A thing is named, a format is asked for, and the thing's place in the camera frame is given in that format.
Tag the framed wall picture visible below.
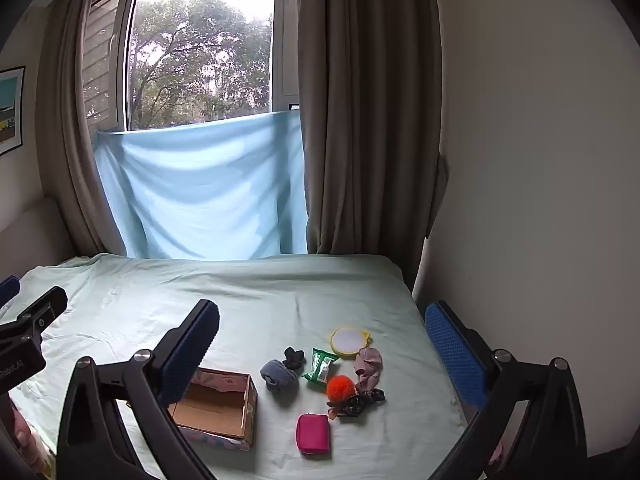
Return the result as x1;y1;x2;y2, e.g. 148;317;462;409
0;66;26;156

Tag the orange pom-pom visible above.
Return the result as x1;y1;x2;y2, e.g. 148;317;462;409
326;375;357;401

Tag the magenta zip pouch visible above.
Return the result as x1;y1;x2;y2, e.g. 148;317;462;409
295;413;331;457

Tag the white framed window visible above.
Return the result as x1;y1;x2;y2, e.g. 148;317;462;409
82;0;302;135

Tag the light blue hanging cloth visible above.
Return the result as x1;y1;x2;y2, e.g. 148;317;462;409
94;110;308;262

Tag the green wipes packet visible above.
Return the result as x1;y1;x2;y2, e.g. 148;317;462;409
303;347;341;387

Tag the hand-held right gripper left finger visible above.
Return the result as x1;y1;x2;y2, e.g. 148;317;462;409
56;299;221;480

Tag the pale pink cloth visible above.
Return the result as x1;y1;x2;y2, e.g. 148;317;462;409
353;347;384;392

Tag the beige headboard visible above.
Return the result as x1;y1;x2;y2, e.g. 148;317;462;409
0;195;77;281

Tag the brown curtain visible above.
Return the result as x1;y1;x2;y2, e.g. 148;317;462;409
297;0;451;257
35;0;143;257

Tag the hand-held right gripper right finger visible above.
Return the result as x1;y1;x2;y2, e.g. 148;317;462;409
424;301;589;480

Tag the person's left hand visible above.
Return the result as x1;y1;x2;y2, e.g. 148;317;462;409
7;404;47;472

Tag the round yellow mirror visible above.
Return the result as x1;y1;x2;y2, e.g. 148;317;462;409
329;326;372;359

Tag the grey fuzzy sock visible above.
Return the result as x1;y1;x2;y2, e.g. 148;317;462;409
259;358;300;395

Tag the tree outside window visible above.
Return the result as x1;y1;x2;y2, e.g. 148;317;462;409
129;0;274;130

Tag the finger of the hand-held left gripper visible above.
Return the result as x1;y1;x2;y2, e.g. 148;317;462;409
0;286;69;342
0;275;21;309

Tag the black patterned scrunchie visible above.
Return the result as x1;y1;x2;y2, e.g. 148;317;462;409
327;388;386;420

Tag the cardboard box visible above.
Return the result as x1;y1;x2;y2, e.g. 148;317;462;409
167;366;259;452

